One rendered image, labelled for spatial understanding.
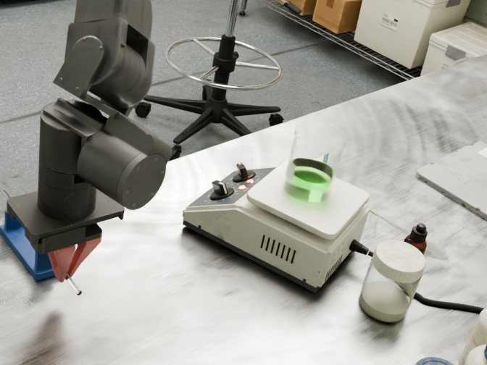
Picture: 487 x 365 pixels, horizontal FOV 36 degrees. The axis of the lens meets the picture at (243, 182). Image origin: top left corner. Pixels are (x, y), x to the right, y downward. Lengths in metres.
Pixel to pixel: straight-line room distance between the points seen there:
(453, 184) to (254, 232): 0.40
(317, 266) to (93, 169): 0.32
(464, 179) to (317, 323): 0.44
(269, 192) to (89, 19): 0.32
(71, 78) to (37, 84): 2.19
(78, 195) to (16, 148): 1.77
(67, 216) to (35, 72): 2.25
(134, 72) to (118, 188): 0.12
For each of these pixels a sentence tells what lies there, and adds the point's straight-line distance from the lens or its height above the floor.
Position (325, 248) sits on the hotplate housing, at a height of 0.82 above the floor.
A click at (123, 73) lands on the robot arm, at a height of 1.02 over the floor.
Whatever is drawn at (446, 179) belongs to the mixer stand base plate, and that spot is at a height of 0.76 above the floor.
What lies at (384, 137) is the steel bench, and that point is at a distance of 1.30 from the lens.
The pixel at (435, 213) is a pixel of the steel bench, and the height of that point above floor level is 0.75.
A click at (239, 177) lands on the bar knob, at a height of 0.80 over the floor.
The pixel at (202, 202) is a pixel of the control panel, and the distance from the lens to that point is 0.95.
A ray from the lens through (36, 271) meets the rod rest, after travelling 0.87.
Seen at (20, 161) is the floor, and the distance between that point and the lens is 2.45.
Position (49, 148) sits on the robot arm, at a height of 0.95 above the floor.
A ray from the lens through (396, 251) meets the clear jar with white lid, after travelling 0.89.
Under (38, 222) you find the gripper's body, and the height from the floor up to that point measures 0.87.
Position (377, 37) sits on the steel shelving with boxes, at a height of 0.20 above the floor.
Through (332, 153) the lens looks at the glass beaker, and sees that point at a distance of 0.87.
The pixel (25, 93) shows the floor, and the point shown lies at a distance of 2.83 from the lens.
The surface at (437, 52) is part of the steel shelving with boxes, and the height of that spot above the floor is 0.27.
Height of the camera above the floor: 1.33
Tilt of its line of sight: 33 degrees down
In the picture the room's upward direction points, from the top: 12 degrees clockwise
